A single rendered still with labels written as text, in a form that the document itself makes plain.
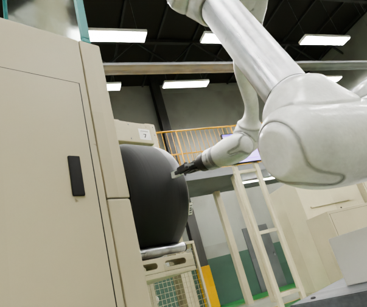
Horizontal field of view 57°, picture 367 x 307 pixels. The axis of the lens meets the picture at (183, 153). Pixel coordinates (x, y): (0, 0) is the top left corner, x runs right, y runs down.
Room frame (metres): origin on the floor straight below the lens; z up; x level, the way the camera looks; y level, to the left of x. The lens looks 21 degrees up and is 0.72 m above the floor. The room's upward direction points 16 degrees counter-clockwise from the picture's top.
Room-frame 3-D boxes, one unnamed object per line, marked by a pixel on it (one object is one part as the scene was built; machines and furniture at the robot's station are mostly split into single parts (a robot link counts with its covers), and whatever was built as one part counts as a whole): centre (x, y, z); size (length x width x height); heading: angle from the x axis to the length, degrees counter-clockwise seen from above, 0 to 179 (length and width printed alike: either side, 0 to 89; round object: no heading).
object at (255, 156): (5.30, -0.95, 2.60); 0.60 x 0.05 x 0.55; 113
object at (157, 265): (1.52, 0.24, 0.83); 0.36 x 0.09 x 0.06; 135
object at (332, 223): (5.81, -2.20, 0.62); 0.90 x 0.56 x 1.25; 113
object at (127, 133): (1.92, 0.46, 1.71); 0.61 x 0.25 x 0.15; 135
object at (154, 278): (1.62, 0.34, 0.80); 0.37 x 0.36 x 0.02; 45
